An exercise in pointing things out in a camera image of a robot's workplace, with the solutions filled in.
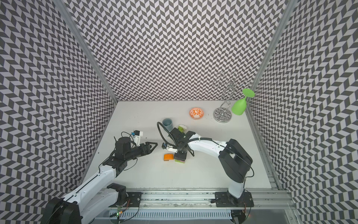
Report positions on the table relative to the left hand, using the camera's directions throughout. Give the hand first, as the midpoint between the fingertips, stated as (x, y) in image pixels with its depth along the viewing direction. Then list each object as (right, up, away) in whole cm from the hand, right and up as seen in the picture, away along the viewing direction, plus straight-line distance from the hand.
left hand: (154, 146), depth 82 cm
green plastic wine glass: (+52, +24, +5) cm, 58 cm away
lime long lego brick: (+15, -7, -3) cm, 17 cm away
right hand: (+15, -6, +4) cm, 17 cm away
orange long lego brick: (+7, -7, +3) cm, 11 cm away
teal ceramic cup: (+6, +13, +14) cm, 20 cm away
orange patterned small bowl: (+27, +20, +27) cm, 43 cm away
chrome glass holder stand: (+53, +45, +23) cm, 74 cm away
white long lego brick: (+17, +10, +20) cm, 28 cm away
